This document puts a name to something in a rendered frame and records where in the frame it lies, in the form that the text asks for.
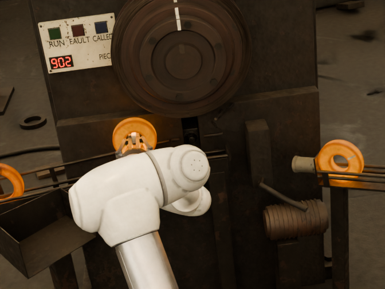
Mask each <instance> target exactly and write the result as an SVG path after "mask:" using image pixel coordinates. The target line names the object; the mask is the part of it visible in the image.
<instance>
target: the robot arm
mask: <svg viewBox="0 0 385 289"><path fill-rule="evenodd" d="M140 142H142V144H143V146H144V148H145V149H146V151H145V150H143V149H141V148H140ZM133 143H136V148H133ZM127 146H128V150H127V151H126V152H125V150H126V148H127ZM115 154H116V160H114V161H111V162H108V163H106V164H103V165H101V166H99V167H97V168H95V169H93V170H91V171H90V172H88V173H86V174H85V175H84V176H83V177H81V178H80V179H79V180H78V181H77V182H76V183H75V184H74V185H73V186H72V187H71V188H70V189H69V202H70V207H71V211H72V215H73V218H74V221H75V223H76V224H77V225H78V226H79V227H80V228H81V229H82V230H84V231H87V232H90V233H93V232H98V233H99V234H100V236H101V237H102V238H103V239H104V241H105V242H106V243H107V244H108V245H109V246H110V247H115V249H116V254H117V256H118V259H119V262H120V265H121V268H122V270H123V273H124V276H125V279H126V281H127V284H128V287H129V289H179V287H178V285H177V282H176V280H175V276H174V274H173V271H172V269H171V266H170V263H169V261H168V258H167V255H166V252H165V250H164V247H163V244H162V241H161V239H160V236H159V233H158V230H159V227H160V215H159V208H161V209H164V210H167V211H169V212H173V213H177V214H181V215H185V216H200V215H203V214H204V213H205V212H207V211H208V209H209V207H210V205H211V195H210V192H209V191H208V190H207V189H206V188H205V187H203V185H204V184H205V183H206V182H207V180H208V178H209V175H210V166H209V162H208V160H207V158H206V154H205V153H204V152H203V151H202V150H201V149H199V148H197V147H195V146H192V145H190V144H184V145H181V146H177V147H174V148H173V147H167V148H162V149H156V150H153V147H152V146H150V145H149V143H148V142H147V140H146V138H145V137H144V136H141V137H140V135H139V133H136V132H132V133H131V134H128V139H123V141H122V143H121V145H120V147H119V149H118V150H117V151H116V152H115Z"/></svg>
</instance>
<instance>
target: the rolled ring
mask: <svg viewBox="0 0 385 289"><path fill-rule="evenodd" d="M0 175H2V176H5V177H6V178H8V179H9V180H10V181H11V182H12V184H13V186H14V193H13V194H12V195H11V196H10V197H8V198H12V197H16V196H21V195H23V191H24V182H23V179H22V177H21V175H20V174H19V172H18V171H16V169H14V168H13V167H11V166H9V165H6V164H4V163H0ZM4 199H7V198H4ZM4 199H0V200H4Z"/></svg>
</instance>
